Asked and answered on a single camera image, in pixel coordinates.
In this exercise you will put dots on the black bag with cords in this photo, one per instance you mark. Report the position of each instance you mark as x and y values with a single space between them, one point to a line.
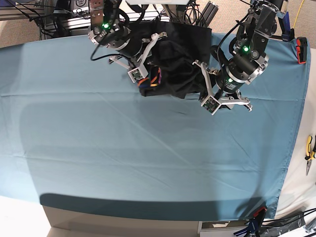
284 225

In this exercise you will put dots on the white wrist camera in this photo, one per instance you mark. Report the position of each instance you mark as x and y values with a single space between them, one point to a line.
210 104
137 73

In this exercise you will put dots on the dark grey T-shirt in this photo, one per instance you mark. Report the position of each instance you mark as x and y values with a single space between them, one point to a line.
171 65

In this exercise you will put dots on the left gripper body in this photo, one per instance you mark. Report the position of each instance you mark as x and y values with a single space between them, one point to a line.
227 92

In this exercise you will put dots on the orange black clamp top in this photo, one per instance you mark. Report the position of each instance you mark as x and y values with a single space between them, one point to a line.
301 49

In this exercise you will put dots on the blue black clamp top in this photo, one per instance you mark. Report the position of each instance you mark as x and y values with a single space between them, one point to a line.
287 33

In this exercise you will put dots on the blue table cloth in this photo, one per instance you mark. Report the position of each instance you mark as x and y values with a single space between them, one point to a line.
77 135

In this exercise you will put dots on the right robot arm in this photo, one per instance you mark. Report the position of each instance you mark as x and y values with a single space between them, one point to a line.
106 16

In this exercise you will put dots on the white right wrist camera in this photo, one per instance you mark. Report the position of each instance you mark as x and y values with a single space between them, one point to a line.
137 73

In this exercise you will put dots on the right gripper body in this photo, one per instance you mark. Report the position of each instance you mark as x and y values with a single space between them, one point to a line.
132 52

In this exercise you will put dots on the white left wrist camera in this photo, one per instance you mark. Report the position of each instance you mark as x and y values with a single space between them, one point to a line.
210 104

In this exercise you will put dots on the yellow handled pliers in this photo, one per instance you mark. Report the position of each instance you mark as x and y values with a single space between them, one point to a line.
310 153

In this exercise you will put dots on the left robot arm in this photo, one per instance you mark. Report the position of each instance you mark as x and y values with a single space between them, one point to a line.
248 57

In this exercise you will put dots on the orange blue clamp bottom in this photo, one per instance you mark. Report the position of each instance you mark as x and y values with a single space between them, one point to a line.
254 224

